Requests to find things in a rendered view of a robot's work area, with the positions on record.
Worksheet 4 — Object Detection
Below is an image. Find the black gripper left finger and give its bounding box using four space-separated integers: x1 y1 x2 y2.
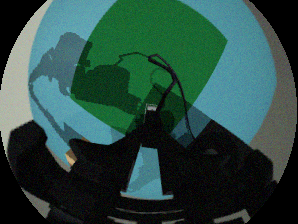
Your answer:
69 124 144 193

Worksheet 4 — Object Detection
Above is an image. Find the green circuit board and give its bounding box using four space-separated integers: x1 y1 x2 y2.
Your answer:
69 0 227 135

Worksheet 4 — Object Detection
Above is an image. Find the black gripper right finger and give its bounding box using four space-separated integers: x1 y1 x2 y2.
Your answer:
157 129 230 196

